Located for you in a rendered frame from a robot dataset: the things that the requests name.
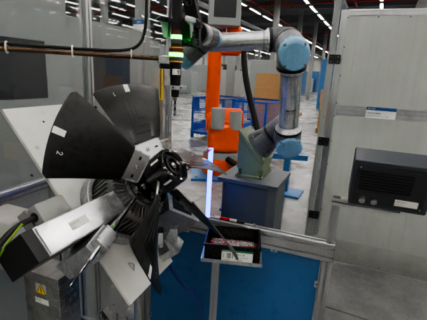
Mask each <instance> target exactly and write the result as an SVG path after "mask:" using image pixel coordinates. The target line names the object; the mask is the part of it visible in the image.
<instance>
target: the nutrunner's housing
mask: <svg viewBox="0 0 427 320"><path fill-rule="evenodd" d="M181 67H182V63H180V62H170V85H172V86H180V79H181ZM171 96H172V97H179V90H171Z"/></svg>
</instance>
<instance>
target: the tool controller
mask: <svg viewBox="0 0 427 320"><path fill-rule="evenodd" d="M348 202H349V203H351V204H359V205H363V206H370V207H375V208H382V209H386V210H393V211H400V212H404V213H412V214H416V215H423V216H425V214H426V212H427V155H421V154H411V153H404V152H393V151H388V150H377V149H366V148H360V147H357V148H356V149H355V155H354V160H353V166H352V170H351V178H350V181H349V189H348Z"/></svg>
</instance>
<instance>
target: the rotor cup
mask: <svg viewBox="0 0 427 320"><path fill-rule="evenodd" d="M157 159H158V161H157V162H156V163H154V164H153V165H152V166H151V163H153V162H154V161H155V160H157ZM171 162H173V163H175V164H176V168H173V167H172V165H171ZM187 176H188V173H187V168H186V165H185V163H184V162H183V160H182V159H181V157H180V156H179V155H178V154H177V153H175V152H174V151H172V150H170V149H161V150H160V151H159V152H158V153H156V154H155V155H153V157H151V158H150V159H149V161H148V164H147V166H146V168H145V170H144V172H143V174H142V176H141V178H140V180H139V182H138V183H134V182H131V181H129V183H130V186H131V188H132V190H133V191H134V193H135V194H136V195H137V197H138V198H140V199H141V200H142V201H143V202H145V203H147V204H150V205H152V203H153V201H151V196H154V195H155V189H156V180H158V181H159V190H160V194H159V197H161V201H160V203H161V202H163V201H164V200H165V199H166V195H167V193H169V192H170V191H172V190H173V189H174V188H176V187H178V186H179V185H180V184H182V183H183V182H185V181H186V179H187ZM169 180H172V181H171V182H170V183H168V184H167V185H164V183H166V182H167V181H169Z"/></svg>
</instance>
